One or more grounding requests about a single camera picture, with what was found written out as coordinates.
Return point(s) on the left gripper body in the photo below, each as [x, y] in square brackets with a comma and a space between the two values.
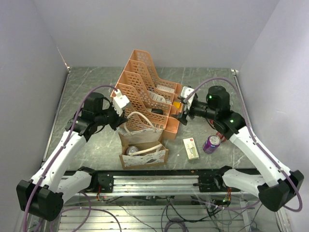
[109, 116]

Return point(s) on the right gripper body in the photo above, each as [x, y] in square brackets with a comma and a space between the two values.
[198, 108]

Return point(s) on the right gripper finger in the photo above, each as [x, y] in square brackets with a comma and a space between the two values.
[183, 120]
[177, 116]

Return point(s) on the purple soda can front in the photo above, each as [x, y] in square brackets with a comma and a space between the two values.
[211, 144]

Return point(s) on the red soda can front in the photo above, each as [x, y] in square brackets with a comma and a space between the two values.
[221, 136]

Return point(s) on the purple Fanta can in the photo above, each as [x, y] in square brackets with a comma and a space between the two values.
[131, 149]

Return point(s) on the brown canvas tote bag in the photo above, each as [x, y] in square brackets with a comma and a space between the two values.
[151, 150]

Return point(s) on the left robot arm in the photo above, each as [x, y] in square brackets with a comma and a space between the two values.
[46, 192]

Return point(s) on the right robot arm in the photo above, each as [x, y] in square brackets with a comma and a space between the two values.
[276, 184]

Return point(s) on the yellow sticky notes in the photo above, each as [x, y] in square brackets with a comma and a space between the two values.
[177, 104]

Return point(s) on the white papers in organizer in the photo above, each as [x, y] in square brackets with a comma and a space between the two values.
[157, 95]

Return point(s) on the white green cardboard box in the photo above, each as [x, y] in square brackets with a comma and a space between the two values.
[191, 148]

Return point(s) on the peach plastic file organizer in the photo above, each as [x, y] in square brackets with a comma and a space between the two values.
[139, 74]

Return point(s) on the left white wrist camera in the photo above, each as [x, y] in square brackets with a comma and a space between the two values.
[120, 102]

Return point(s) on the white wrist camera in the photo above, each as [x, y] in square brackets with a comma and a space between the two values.
[187, 96]
[120, 102]

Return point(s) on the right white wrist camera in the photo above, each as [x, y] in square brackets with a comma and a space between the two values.
[187, 96]

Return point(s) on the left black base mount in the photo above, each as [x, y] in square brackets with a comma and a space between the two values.
[104, 182]

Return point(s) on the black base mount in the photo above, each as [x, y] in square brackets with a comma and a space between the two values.
[208, 180]
[104, 182]

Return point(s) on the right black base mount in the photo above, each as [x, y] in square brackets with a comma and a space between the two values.
[208, 180]

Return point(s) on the aluminium mounting rail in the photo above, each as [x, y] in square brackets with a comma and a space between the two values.
[155, 185]

